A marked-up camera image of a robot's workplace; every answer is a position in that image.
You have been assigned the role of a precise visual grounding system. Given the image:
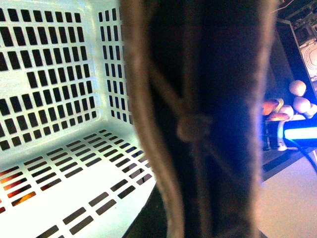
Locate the light blue plastic basket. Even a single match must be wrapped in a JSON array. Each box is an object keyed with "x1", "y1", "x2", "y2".
[{"x1": 0, "y1": 0, "x2": 278, "y2": 238}]

